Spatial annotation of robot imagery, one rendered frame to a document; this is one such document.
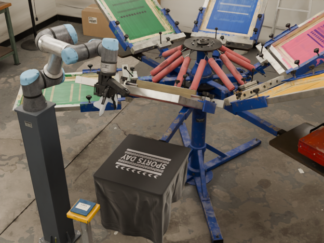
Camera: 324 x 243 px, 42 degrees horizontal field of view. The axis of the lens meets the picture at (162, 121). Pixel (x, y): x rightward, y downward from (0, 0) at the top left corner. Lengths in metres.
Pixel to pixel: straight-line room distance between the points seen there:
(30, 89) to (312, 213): 2.47
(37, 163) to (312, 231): 2.18
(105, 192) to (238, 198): 1.57
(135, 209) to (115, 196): 0.14
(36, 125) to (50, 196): 0.59
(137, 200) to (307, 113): 3.13
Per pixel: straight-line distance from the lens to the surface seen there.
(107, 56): 1.96
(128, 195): 2.49
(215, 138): 4.53
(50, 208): 3.17
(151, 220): 2.57
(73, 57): 1.98
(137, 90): 2.12
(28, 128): 2.82
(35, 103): 2.72
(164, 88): 2.70
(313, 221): 3.77
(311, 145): 2.62
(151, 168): 2.55
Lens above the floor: 2.53
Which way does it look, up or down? 32 degrees down
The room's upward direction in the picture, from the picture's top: straight up
